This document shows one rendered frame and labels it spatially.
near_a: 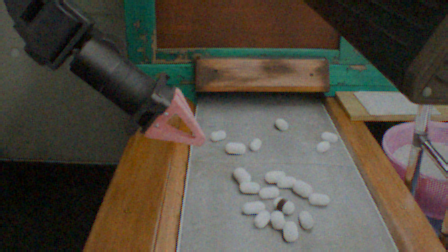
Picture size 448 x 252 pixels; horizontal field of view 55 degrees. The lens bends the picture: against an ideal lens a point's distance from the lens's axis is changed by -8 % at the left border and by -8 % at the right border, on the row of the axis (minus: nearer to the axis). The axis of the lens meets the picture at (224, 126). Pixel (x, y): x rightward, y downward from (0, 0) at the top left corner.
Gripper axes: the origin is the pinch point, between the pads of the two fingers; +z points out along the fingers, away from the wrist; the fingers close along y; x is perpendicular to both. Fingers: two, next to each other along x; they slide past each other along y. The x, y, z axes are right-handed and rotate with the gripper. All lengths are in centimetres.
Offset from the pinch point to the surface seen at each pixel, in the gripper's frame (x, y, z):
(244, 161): 4.9, 16.8, 13.1
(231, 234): 6.7, -4.9, 11.3
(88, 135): 83, 132, -9
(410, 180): -14.0, 4.2, 31.8
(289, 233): 0.5, -7.1, 16.2
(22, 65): 75, 132, -52
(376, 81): -21, 45, 34
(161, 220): 11.1, -4.9, 2.4
